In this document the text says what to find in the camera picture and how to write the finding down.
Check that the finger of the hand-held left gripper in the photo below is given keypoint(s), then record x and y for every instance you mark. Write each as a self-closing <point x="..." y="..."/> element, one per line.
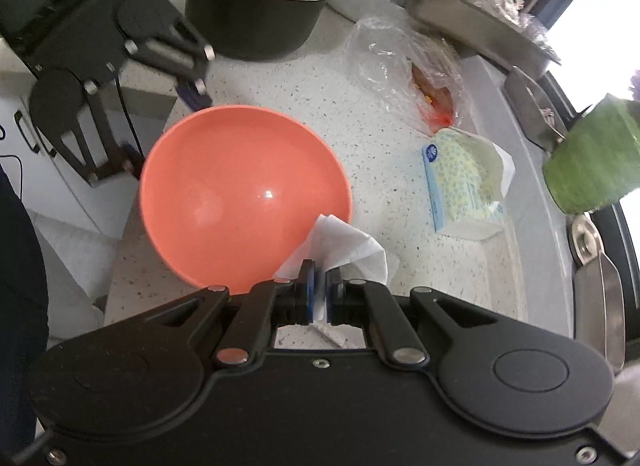
<point x="107" y="145"/>
<point x="192" y="93"/>

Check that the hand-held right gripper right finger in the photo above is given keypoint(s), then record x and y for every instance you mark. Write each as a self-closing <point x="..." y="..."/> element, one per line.
<point x="336" y="296"/>

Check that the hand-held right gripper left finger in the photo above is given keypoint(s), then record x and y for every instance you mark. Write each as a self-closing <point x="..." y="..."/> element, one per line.
<point x="311" y="296"/>

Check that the white paper tissue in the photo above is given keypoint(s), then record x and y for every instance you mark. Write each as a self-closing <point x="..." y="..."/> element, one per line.
<point x="340" y="246"/>

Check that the orange footed bowl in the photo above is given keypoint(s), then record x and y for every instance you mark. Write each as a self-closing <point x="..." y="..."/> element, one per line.
<point x="225" y="185"/>

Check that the patterned tissue pack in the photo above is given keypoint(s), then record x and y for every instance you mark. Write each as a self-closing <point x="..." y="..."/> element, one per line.
<point x="460" y="180"/>

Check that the white cabinet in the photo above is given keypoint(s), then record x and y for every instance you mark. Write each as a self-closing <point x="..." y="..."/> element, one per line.
<point x="60" y="196"/>

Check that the black cooker inner pot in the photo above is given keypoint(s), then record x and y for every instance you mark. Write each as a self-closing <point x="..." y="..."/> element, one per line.
<point x="250" y="15"/>

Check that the person's dark blue clothing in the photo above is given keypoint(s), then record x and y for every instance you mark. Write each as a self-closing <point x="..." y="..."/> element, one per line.
<point x="20" y="296"/>

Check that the clear plastic bag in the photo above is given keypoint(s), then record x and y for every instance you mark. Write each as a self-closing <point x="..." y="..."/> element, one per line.
<point x="390" y="60"/>

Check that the round steel lid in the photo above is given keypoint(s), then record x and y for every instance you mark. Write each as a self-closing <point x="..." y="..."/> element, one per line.
<point x="585" y="241"/>

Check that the long steel tray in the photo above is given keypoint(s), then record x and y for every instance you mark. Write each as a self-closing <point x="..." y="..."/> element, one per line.
<point x="597" y="316"/>

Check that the small steel tray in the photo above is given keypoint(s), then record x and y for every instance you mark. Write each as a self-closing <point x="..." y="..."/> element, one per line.
<point x="532" y="105"/>

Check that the green flower pot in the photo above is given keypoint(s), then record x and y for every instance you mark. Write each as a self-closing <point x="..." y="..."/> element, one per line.
<point x="595" y="160"/>

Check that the large steel tray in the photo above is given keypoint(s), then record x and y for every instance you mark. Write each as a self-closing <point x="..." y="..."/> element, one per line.
<point x="480" y="30"/>

